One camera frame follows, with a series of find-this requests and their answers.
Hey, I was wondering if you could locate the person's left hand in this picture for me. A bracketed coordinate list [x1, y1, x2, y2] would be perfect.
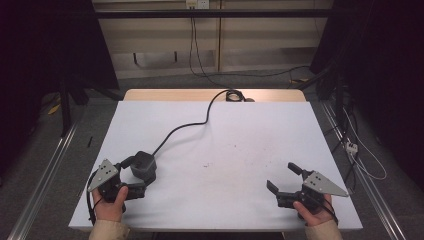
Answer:
[92, 185, 130, 224]

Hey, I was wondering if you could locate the right hand-held gripper cable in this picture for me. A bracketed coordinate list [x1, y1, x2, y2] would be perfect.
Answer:
[308, 193, 340, 226]

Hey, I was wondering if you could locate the black adapter cable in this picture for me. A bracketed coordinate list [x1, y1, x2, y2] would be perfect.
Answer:
[151, 88, 256, 157]

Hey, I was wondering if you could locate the black wall cable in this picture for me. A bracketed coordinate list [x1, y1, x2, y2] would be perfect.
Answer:
[188, 17, 311, 88]

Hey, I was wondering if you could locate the black curtain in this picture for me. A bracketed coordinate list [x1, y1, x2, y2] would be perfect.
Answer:
[0, 0, 120, 178]
[309, 0, 424, 191]

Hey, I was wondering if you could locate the white floor cable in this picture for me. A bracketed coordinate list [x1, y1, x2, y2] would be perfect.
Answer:
[342, 107, 388, 182]

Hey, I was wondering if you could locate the hand-held gripper cable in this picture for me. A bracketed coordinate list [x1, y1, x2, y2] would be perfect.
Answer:
[85, 169, 100, 226]
[308, 193, 340, 226]

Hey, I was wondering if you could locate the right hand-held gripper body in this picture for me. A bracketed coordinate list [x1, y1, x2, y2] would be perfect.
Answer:
[276, 169, 350, 212]

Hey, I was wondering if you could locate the black horizontal bar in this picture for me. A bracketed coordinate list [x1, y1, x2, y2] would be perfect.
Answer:
[94, 8, 334, 20]

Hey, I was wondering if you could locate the black power adapter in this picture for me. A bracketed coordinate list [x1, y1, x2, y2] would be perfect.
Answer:
[129, 150, 158, 185]

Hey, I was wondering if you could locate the left hand-held gripper cable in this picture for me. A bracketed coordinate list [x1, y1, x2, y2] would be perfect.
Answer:
[85, 169, 100, 226]

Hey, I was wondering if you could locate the person's right hand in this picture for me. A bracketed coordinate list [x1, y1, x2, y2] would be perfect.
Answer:
[293, 194, 336, 228]

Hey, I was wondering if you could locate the aluminium floor rail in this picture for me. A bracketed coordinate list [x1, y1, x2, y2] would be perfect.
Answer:
[320, 100, 408, 240]
[6, 116, 83, 240]

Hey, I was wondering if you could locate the white power strip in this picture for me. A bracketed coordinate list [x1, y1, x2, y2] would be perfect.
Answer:
[345, 139, 359, 156]

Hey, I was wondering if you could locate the black metal stand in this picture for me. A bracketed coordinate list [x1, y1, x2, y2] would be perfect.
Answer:
[296, 66, 351, 128]
[58, 79, 90, 138]

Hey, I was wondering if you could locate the white table board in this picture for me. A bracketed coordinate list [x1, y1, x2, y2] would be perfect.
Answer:
[68, 100, 364, 233]

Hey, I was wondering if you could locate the white wall socket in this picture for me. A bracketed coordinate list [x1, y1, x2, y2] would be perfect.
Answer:
[185, 0, 211, 10]

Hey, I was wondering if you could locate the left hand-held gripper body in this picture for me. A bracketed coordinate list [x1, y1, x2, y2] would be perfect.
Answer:
[87, 158, 130, 204]

